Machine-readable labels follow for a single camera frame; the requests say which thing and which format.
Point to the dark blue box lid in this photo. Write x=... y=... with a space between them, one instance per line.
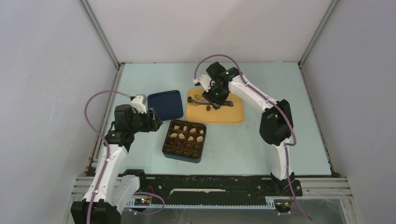
x=167 y=105

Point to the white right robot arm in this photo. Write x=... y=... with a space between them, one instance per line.
x=276 y=125

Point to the aluminium corner post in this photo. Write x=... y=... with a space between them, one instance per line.
x=320 y=28
x=86 y=6

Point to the blue chocolate box with insert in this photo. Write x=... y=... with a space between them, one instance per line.
x=182 y=149

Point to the yellow plastic tray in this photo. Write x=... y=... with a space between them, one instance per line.
x=223 y=115

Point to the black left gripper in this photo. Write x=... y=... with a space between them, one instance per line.
x=147 y=128

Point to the aluminium corner post left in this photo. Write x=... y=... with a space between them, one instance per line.
x=86 y=6

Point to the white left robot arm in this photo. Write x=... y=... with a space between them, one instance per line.
x=105 y=201

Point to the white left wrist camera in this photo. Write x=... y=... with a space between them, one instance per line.
x=138 y=104

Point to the aluminium corner post right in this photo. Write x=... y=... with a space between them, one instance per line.
x=320 y=28

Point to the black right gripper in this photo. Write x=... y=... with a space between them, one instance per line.
x=216 y=102

